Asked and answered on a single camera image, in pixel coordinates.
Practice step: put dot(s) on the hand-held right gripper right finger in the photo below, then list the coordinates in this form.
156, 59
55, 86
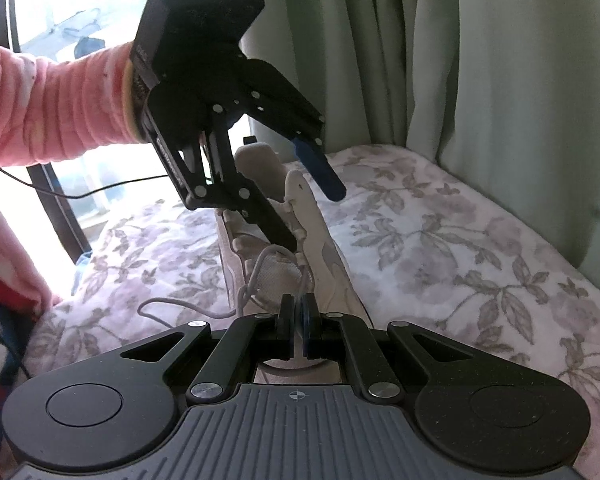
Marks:
307, 327

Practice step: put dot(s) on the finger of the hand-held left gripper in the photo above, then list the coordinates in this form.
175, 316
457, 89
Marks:
320, 170
220, 180

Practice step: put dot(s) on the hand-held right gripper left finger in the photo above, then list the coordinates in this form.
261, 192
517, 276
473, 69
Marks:
287, 327

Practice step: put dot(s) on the white sneaker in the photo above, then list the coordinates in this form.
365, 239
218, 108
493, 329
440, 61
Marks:
290, 240

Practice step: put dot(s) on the green curtain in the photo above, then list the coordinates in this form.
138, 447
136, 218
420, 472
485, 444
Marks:
430, 60

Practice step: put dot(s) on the floral blanket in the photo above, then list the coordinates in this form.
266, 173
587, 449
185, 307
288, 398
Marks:
455, 270

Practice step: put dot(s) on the black window frame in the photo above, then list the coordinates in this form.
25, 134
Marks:
55, 200

